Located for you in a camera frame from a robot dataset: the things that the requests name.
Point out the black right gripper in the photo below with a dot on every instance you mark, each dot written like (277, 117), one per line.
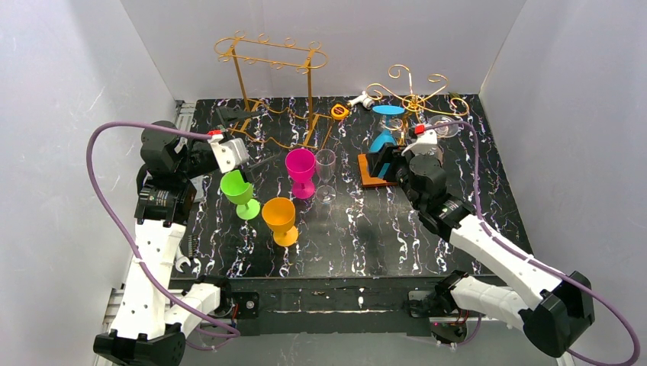
(387, 163)

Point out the green plastic wine glass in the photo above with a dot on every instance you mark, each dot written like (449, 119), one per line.
(240, 192)

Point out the blue plastic wine glass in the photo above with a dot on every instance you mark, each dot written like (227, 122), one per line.
(390, 122)

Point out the orange plastic wine glass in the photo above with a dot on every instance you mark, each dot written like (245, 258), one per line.
(279, 215)

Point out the clear wine glass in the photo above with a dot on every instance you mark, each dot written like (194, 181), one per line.
(447, 131)
(325, 168)

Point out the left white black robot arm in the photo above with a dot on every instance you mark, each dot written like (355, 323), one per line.
(152, 324)

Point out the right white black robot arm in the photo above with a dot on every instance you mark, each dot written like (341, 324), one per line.
(552, 309)

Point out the magenta plastic wine glass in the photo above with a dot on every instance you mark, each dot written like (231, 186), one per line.
(300, 165)

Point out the gold rectangular hanging rack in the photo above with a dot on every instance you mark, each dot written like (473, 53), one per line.
(276, 78)

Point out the white pipe fitting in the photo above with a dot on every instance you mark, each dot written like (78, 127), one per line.
(363, 99)

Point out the yellow tape measure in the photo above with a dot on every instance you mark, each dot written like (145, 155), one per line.
(339, 112)

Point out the black bit strip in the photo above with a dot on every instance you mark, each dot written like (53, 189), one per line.
(193, 245)

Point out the silver wrench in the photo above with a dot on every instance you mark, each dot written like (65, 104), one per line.
(182, 262)

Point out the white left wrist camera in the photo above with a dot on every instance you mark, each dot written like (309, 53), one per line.
(230, 153)

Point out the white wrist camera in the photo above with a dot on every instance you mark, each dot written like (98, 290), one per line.
(230, 153)
(425, 141)

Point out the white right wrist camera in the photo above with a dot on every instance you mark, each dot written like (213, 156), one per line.
(425, 141)

